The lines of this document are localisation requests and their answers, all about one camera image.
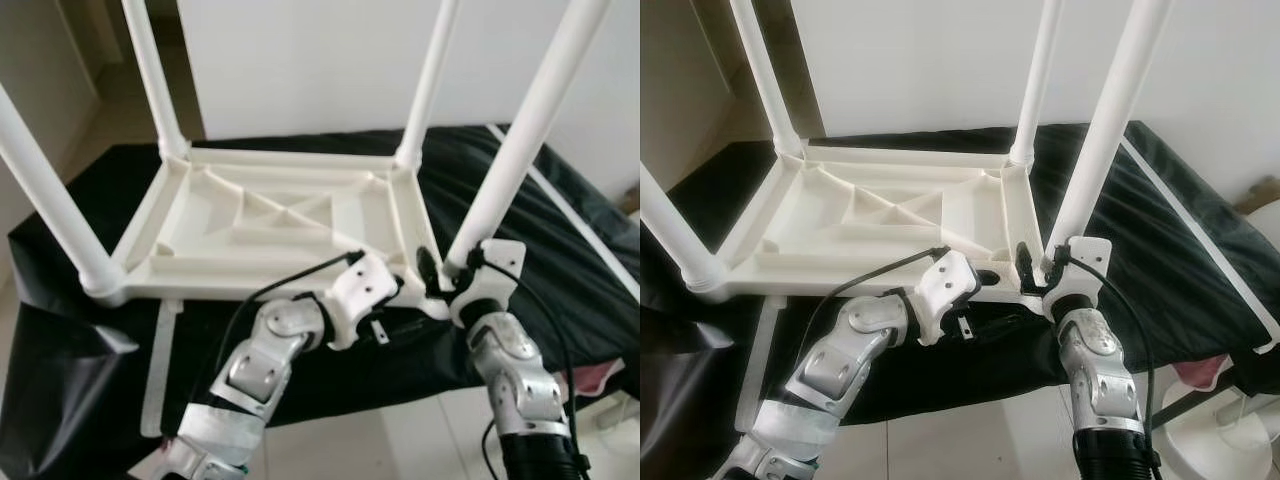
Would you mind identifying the white round stand base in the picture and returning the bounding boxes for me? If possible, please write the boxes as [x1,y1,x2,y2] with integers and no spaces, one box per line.
[580,395,641,480]
[1160,380,1280,480]

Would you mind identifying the black table cloth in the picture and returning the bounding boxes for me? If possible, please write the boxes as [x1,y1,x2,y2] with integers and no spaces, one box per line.
[0,125,641,480]
[640,122,1280,480]

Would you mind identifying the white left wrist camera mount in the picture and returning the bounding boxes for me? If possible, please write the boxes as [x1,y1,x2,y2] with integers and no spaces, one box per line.
[328,252,399,351]
[915,250,981,346]

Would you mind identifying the pink cloth item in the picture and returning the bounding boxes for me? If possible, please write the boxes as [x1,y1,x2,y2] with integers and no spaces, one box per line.
[1175,357,1233,391]
[570,362,623,396]

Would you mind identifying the white plastic children table top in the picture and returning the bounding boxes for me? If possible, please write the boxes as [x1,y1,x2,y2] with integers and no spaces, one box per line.
[85,145,451,321]
[690,143,1051,306]

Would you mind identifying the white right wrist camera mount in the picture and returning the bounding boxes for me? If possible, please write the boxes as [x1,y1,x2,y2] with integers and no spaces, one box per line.
[450,240,526,326]
[1043,237,1113,321]

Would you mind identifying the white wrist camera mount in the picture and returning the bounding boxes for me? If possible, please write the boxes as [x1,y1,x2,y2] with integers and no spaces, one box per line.
[328,252,399,351]
[450,240,526,326]
[1043,237,1113,321]
[915,250,981,346]

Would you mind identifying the black stand bar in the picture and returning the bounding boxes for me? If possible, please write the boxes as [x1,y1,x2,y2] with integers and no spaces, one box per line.
[1150,383,1233,433]
[575,385,641,413]

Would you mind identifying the beige door frame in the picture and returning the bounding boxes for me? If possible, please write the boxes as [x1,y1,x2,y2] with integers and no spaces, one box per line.
[65,0,126,81]
[695,0,751,91]

